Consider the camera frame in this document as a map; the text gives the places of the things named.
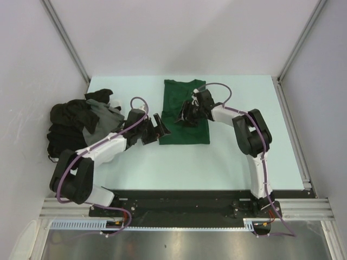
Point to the white slotted cable duct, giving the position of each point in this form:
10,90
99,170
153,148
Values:
112,225

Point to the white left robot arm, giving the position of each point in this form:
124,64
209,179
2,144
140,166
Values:
73,177

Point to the white plastic bin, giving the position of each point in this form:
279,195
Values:
81,123

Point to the aluminium frame post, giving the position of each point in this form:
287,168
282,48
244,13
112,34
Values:
312,20
61,31

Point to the grey t shirt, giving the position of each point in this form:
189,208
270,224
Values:
110,119

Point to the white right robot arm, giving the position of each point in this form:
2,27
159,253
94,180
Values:
252,136

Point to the left aluminium frame post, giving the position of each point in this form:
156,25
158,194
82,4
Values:
61,31

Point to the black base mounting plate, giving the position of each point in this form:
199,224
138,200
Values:
191,207

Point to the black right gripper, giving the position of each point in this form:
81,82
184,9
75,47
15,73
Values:
188,106

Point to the green t shirt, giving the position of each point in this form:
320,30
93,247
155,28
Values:
175,93

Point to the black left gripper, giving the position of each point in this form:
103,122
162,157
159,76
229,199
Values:
153,136

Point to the right aluminium frame post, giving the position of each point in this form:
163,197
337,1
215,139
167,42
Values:
312,20

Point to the aluminium front rail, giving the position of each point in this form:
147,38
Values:
309,209

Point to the black t shirt pile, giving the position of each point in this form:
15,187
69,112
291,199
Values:
73,122

